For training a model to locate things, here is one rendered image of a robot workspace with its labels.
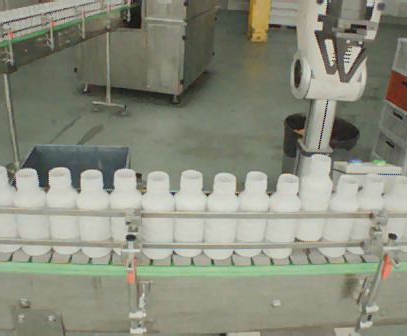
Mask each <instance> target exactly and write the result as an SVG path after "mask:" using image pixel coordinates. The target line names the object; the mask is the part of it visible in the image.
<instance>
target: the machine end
mask: <svg viewBox="0 0 407 336"><path fill-rule="evenodd" d="M216 5H217V0H142V20H139V21H137V22H135V23H132V24H129V25H127V26H124V27H120V28H118V29H116V31H115V32H113V33H110V39H111V45H110V59H111V73H110V78H111V87H116V88H118V87H121V88H127V89H138V90H142V91H148V92H151V91H154V92H159V93H165V94H173V96H174V99H173V100H169V103H171V104H179V103H180V102H181V101H180V100H176V96H177V95H180V94H182V92H183V91H184V90H185V89H186V88H187V87H196V84H193V83H192V82H193V81H195V80H196V78H198V76H199V75H201V74H202V73H203V74H207V73H209V71H207V70H206V68H207V67H208V66H209V65H210V64H211V63H212V58H213V56H214V55H215V52H213V48H214V38H215V22H216V21H217V18H216V11H218V10H220V6H216ZM105 40H106V34H101V35H100V36H98V37H94V38H91V39H89V40H87V41H83V42H81V43H79V44H77V45H76V47H75V53H76V68H74V72H75V73H77V82H78V83H83V84H84V85H85V89H83V90H81V92H82V93H91V92H92V90H91V89H89V88H88V87H87V85H88V84H94V85H99V86H107V83H106V49H105Z"/></svg>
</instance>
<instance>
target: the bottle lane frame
mask: <svg viewBox="0 0 407 336"><path fill-rule="evenodd" d="M12 258H13V255H12V256H11V258H10V259H9V261H0V331H11V330H15V327H14V323H13V321H12V317H11V312H12V311H13V310H14V309H15V308H16V307H17V306H21V307H26V306H32V307H53V308H54V309H55V310H57V311H58V312H59V313H60V314H61V319H62V325H63V330H64V332H86V333H130V310H129V293H128V282H127V272H126V265H113V263H112V259H110V262H109V263H108V265H105V264H92V259H90V260H89V263H88V264H73V263H72V258H70V261H68V263H53V262H52V257H51V258H50V260H49V261H48V263H41V262H32V256H31V258H30V259H29V261H27V262H13V261H12ZM343 259H344V258H343ZM361 259H362V257H361ZM289 261H290V264H289V265H274V264H273V263H272V260H271V261H270V265H254V262H253V261H252V260H251V265H246V266H235V264H234V262H233V260H231V266H215V264H214V262H213V261H211V265H210V266H195V265H194V263H193V261H191V264H190V266H174V264H173V261H171V262H170V266H154V265H153V260H150V265H137V295H138V307H139V302H140V297H141V294H140V293H139V281H148V283H149V294H146V295H145V297H144V298H149V310H146V317H144V324H143V326H144V327H146V332H147V333H146V334H164V333H235V332H269V331H291V330H319V329H327V328H352V327H356V319H357V317H360V313H361V312H360V310H359V307H360V304H358V301H359V298H360V294H361V293H365V290H366V289H363V287H364V282H365V280H366V278H367V277H374V273H375V271H376V269H377V266H378V263H379V261H378V262H364V260H363V259H362V262H358V263H348V262H347V261H346V259H344V263H330V262H329V261H328V260H327V258H326V264H312V263H311V262H310V260H309V259H308V264H295V265H293V263H292V262H291V260H289ZM398 261H399V260H398ZM399 262H400V264H401V265H402V267H401V268H400V269H395V267H394V266H393V267H392V269H391V270H390V274H389V275H388V277H387V278H386V279H384V278H383V280H382V282H381V283H380V287H379V290H378V292H377V294H376V298H375V300H374V302H375V303H376V305H377V306H378V310H377V312H376V314H375V315H374V316H373V318H372V320H371V321H372V326H384V325H407V261H399Z"/></svg>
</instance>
